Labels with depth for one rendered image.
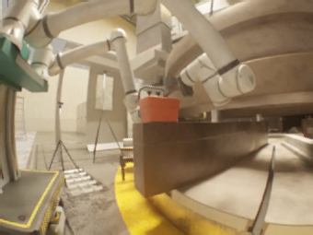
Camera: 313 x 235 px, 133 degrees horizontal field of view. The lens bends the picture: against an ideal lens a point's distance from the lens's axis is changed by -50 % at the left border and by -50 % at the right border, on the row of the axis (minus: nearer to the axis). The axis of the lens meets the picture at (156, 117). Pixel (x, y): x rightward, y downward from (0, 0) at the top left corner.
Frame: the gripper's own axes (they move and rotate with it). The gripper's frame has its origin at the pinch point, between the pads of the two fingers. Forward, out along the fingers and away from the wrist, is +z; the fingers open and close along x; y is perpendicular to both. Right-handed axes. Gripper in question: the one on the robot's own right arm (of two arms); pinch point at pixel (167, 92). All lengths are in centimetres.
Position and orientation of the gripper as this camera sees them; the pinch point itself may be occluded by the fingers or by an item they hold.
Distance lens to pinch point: 77.3
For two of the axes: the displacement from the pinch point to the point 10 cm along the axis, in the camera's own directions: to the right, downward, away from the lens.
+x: -8.7, -0.1, -5.0
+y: -1.2, -9.6, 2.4
